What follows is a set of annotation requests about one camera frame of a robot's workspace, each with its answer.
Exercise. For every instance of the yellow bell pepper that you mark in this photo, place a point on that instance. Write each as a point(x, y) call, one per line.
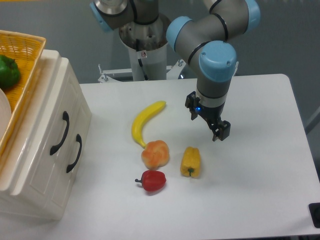
point(190, 165)

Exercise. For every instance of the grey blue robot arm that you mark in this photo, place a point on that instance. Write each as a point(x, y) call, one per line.
point(202, 45)

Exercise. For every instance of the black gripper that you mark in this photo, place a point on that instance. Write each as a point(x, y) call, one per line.
point(212, 115)

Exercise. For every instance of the yellow banana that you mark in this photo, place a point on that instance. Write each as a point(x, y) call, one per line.
point(142, 118)

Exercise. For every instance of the orange bread roll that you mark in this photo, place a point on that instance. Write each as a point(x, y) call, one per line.
point(155, 154)

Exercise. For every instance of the yellow woven basket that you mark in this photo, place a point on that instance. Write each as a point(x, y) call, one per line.
point(25, 51)

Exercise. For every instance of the green bell pepper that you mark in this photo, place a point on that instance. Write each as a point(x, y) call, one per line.
point(8, 72)

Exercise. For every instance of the red bell pepper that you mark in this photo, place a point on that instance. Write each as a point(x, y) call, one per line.
point(152, 180)

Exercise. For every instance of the black corner device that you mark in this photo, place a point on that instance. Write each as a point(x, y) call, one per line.
point(314, 209)

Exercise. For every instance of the white drawer cabinet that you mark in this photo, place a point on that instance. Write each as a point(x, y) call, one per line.
point(29, 202)

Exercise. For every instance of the white plate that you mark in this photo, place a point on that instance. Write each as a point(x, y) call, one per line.
point(5, 113)

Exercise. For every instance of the white drawer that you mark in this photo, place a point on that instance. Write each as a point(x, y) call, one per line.
point(66, 142)
point(37, 174)

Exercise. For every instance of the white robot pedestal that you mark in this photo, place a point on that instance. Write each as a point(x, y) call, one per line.
point(147, 51)

